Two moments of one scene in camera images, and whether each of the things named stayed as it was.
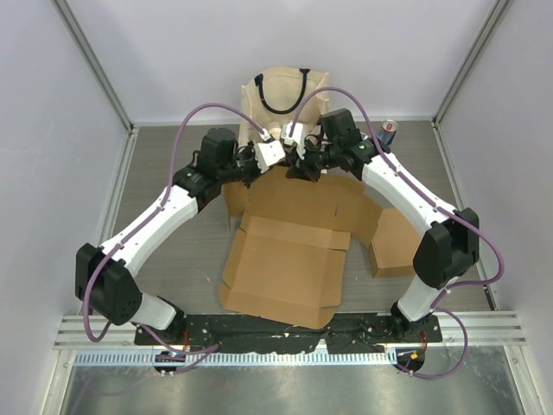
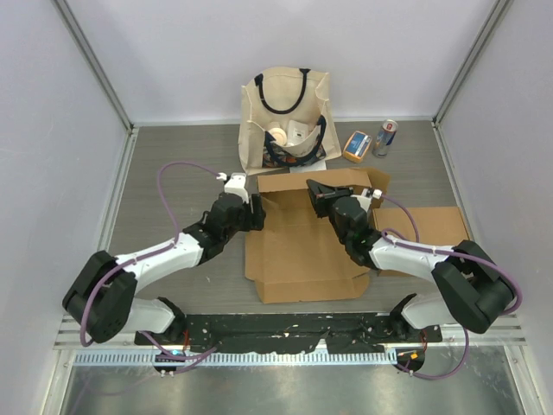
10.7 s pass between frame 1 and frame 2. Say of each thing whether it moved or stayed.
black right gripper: moved
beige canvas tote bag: stayed
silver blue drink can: stayed
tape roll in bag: stayed
